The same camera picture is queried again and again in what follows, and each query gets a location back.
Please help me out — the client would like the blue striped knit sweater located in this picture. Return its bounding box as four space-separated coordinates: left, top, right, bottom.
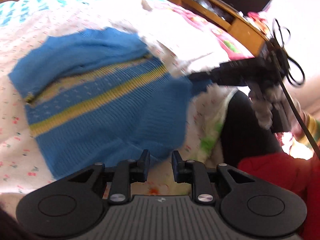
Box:
9 28 210 179

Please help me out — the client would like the white gloved right hand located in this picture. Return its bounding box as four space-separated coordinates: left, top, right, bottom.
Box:
249 85 287 129

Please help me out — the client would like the pink cartoon bedsheet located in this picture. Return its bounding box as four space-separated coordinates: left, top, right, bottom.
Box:
171 5 254 61

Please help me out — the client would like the wooden low cabinet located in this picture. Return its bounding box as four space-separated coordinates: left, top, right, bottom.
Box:
168 0 268 56

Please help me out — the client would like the red garment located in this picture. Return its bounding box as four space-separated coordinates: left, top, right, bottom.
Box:
237 153 319 239

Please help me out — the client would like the blue white checkered blanket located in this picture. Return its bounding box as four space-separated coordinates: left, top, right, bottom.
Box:
1 0 97 27

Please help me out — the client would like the black cable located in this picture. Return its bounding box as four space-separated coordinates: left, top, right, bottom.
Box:
271 18 320 159

